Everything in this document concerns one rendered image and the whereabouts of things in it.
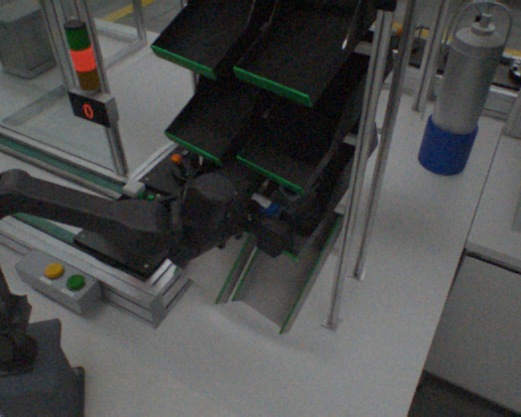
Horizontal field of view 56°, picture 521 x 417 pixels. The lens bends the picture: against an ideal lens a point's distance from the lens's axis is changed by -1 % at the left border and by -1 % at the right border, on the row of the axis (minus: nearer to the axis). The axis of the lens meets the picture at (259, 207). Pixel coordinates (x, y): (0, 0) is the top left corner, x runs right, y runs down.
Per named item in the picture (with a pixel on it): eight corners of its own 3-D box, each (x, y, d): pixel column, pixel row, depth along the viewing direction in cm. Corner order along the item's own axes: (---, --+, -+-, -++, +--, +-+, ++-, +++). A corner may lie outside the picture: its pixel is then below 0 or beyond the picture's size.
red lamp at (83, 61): (85, 73, 114) (80, 54, 110) (69, 69, 115) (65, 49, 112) (100, 65, 117) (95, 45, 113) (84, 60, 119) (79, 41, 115)
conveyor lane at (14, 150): (155, 302, 121) (149, 277, 114) (-60, 194, 151) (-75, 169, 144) (216, 230, 139) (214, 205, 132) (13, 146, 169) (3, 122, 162)
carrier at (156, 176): (208, 214, 131) (204, 178, 122) (138, 186, 139) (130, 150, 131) (253, 165, 146) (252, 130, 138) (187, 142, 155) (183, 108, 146)
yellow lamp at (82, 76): (90, 92, 117) (85, 73, 114) (75, 87, 119) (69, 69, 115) (104, 83, 120) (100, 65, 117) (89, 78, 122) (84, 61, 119)
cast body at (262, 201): (265, 238, 88) (251, 229, 82) (246, 226, 90) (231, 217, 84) (290, 199, 89) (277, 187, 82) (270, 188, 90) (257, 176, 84)
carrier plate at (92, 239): (149, 280, 115) (147, 274, 113) (73, 243, 123) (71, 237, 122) (205, 217, 130) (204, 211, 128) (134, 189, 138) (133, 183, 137)
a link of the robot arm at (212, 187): (134, 254, 68) (153, 193, 61) (136, 214, 74) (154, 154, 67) (211, 265, 72) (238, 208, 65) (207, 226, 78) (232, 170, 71)
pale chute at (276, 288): (289, 333, 100) (280, 335, 96) (240, 300, 106) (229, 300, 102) (352, 210, 98) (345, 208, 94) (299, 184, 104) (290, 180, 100)
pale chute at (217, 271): (226, 303, 105) (215, 304, 101) (184, 273, 111) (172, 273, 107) (285, 187, 103) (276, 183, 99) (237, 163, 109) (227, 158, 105)
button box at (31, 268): (83, 316, 113) (76, 300, 109) (21, 281, 121) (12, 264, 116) (103, 294, 118) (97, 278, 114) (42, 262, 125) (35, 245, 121)
